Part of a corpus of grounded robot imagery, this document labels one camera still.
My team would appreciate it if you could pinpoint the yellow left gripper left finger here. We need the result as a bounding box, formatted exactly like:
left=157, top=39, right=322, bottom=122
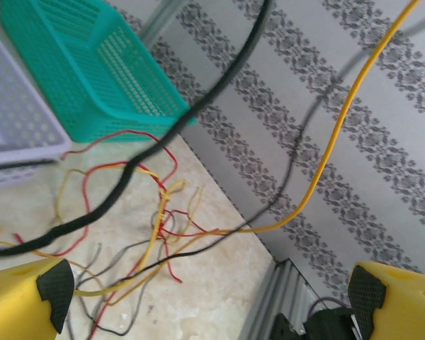
left=0, top=257, right=75, bottom=340

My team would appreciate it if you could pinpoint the tangle of coloured wires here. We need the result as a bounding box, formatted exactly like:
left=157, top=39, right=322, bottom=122
left=13, top=161, right=185, bottom=284

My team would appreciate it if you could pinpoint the thin red wire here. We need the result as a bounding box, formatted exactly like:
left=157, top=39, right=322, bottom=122
left=59, top=130, right=180, bottom=199

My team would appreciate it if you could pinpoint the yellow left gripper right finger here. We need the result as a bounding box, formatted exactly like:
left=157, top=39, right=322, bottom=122
left=346, top=261, right=425, bottom=340

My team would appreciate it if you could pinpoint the aluminium table side rail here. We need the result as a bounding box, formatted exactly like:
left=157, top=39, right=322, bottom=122
left=239, top=257, right=344, bottom=340

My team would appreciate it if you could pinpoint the thin black wire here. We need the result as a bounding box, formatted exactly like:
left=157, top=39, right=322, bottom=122
left=0, top=0, right=274, bottom=259
left=76, top=221, right=256, bottom=336

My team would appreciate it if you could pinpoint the aluminium frame post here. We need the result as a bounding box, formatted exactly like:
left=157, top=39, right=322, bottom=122
left=140, top=0, right=182, bottom=47

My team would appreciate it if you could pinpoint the thin yellow wire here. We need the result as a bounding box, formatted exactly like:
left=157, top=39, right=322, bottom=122
left=55, top=166, right=188, bottom=249
left=72, top=0, right=423, bottom=298

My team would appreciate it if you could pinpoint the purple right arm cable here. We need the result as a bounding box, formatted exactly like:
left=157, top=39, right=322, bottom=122
left=306, top=296, right=346, bottom=318

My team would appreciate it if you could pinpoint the lavender plastic perforated basket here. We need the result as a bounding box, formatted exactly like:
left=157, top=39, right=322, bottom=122
left=0, top=20, right=74, bottom=192

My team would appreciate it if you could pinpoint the green plastic mesh basket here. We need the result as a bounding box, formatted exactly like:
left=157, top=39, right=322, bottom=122
left=0, top=0, right=198, bottom=143

